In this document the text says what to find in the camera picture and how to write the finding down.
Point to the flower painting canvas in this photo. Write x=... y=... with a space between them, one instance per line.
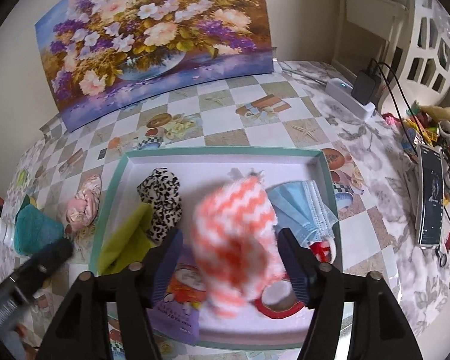
x=101 y=55

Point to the green microfiber cloth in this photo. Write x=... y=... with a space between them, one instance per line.
x=128 y=244

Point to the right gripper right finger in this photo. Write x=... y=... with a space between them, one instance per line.
x=380 y=329

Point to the white power strip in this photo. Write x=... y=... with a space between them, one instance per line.
x=341 y=91

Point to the blue face mask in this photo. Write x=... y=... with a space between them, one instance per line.
x=298 y=206

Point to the checkered tablecloth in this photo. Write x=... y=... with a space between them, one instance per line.
x=266 y=110

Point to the white wooden chair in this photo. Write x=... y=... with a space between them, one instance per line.
x=410 y=37

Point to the grey floral tablecloth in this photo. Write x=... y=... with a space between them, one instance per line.
x=378 y=231

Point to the black power adapter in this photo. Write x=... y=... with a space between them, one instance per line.
x=365 y=87

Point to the white pill bottle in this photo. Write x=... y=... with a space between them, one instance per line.
x=7 y=231

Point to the pink white fuzzy sock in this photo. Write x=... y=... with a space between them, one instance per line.
x=234 y=245

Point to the smartphone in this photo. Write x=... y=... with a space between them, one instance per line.
x=429 y=215

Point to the teal plastic treasure box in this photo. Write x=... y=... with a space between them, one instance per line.
x=34 y=230

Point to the white tray teal rim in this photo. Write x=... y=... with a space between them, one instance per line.
x=201 y=170

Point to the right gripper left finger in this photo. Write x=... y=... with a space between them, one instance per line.
x=79 y=329

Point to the red tape roll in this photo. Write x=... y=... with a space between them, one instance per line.
x=278 y=301

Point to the leopard print scrunchie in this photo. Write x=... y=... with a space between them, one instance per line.
x=161 y=190

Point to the small green packet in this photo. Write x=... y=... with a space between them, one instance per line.
x=21 y=177

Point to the green yellow sponge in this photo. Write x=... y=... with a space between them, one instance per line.
x=28 y=200

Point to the purple baby wipes pack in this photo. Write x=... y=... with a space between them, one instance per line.
x=177 y=313

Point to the pink floral scrunchie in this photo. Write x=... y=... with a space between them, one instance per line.
x=82 y=209

